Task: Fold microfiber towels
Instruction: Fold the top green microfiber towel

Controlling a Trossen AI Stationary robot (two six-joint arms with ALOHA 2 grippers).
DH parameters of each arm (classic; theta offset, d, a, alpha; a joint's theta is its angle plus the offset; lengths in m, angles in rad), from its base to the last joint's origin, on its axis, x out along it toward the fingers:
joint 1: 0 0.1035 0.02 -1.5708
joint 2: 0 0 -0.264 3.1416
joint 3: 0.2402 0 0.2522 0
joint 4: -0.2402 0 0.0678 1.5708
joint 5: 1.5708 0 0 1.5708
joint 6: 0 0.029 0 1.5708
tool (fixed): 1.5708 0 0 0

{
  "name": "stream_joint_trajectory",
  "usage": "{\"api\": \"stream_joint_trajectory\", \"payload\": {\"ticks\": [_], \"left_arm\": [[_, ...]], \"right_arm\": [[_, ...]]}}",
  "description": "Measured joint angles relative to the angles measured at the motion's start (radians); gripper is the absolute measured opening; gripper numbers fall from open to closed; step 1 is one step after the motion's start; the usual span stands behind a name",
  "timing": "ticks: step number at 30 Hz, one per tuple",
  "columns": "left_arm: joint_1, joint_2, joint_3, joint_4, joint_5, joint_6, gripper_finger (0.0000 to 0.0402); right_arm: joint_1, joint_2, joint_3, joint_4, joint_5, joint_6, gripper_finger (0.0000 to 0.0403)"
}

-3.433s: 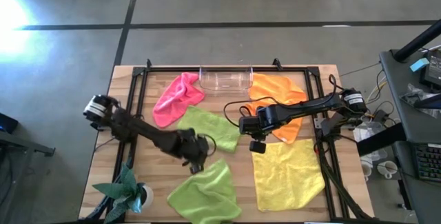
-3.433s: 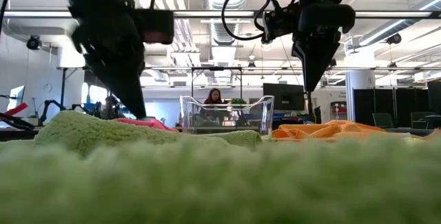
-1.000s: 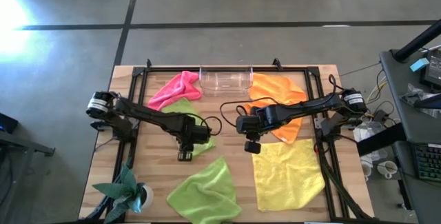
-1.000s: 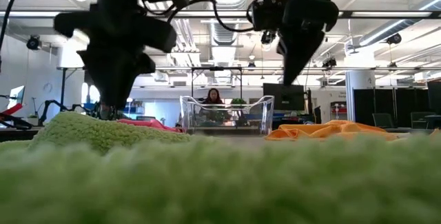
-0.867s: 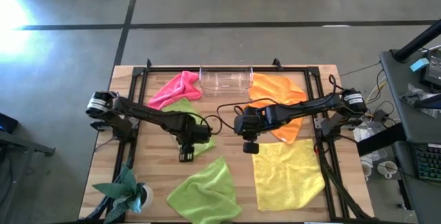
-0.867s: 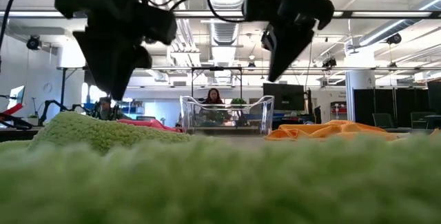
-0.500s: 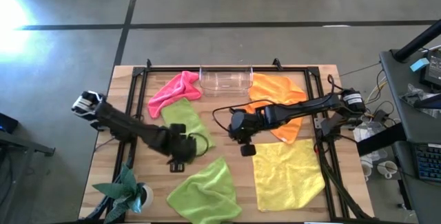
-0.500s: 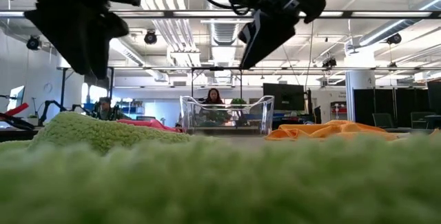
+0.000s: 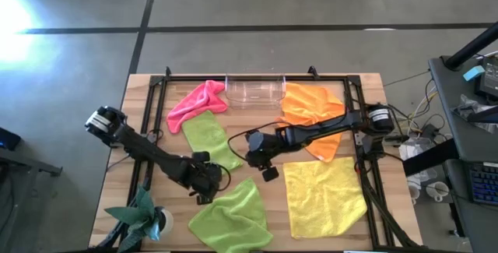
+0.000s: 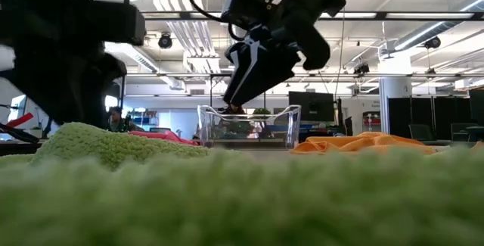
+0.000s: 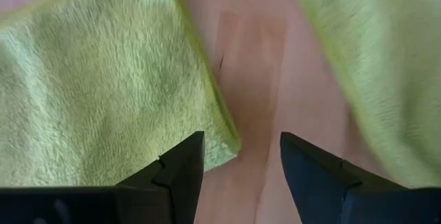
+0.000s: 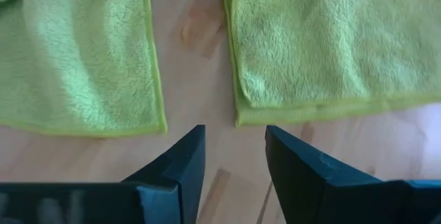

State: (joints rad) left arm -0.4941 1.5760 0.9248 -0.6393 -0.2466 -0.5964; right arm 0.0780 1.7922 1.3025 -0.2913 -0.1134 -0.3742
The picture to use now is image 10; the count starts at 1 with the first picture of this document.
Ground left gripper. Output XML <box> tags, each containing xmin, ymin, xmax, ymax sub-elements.
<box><xmin>0</xmin><ymin>0</ymin><xmax>147</xmax><ymax>128</ymax></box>

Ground yellow microfiber towel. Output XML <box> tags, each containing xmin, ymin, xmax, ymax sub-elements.
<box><xmin>0</xmin><ymin>145</ymin><xmax>484</xmax><ymax>246</ymax></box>

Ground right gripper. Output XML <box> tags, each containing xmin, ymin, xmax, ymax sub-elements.
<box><xmin>222</xmin><ymin>0</ymin><xmax>348</xmax><ymax>105</ymax></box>

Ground red strap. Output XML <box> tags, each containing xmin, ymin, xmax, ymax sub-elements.
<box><xmin>5</xmin><ymin>112</ymin><xmax>35</xmax><ymax>128</ymax></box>

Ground small tilted monitor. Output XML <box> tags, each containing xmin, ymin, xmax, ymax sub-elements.
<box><xmin>11</xmin><ymin>94</ymin><xmax>28</xmax><ymax>121</ymax></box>

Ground black hanging ceiling device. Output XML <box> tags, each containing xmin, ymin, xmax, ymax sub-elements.
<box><xmin>423</xmin><ymin>36</ymin><xmax>442</xmax><ymax>50</ymax></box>
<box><xmin>157</xmin><ymin>32</ymin><xmax>174</xmax><ymax>50</ymax></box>

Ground green microfiber towel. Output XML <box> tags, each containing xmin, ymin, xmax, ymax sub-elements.
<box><xmin>32</xmin><ymin>121</ymin><xmax>211</xmax><ymax>171</ymax></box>

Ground person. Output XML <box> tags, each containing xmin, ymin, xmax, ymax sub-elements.
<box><xmin>107</xmin><ymin>105</ymin><xmax>144</xmax><ymax>133</ymax></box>

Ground orange microfiber towel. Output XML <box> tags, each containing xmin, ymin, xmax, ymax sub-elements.
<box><xmin>290</xmin><ymin>131</ymin><xmax>484</xmax><ymax>155</ymax></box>

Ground black partition panels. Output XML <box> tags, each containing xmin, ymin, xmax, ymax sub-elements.
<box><xmin>388</xmin><ymin>96</ymin><xmax>472</xmax><ymax>141</ymax></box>

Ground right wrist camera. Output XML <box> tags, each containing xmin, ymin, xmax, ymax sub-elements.
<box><xmin>221</xmin><ymin>0</ymin><xmax>266</xmax><ymax>26</ymax></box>

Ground black computer monitor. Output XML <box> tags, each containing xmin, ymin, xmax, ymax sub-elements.
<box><xmin>288</xmin><ymin>91</ymin><xmax>336</xmax><ymax>123</ymax></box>

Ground white pillar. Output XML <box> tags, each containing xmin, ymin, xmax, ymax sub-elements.
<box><xmin>379</xmin><ymin>55</ymin><xmax>413</xmax><ymax>134</ymax></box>

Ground clear plastic bin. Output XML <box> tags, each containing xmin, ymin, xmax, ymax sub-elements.
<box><xmin>197</xmin><ymin>104</ymin><xmax>303</xmax><ymax>149</ymax></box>

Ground pink microfiber towel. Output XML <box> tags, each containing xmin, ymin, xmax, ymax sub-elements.
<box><xmin>128</xmin><ymin>129</ymin><xmax>201</xmax><ymax>147</ymax></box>

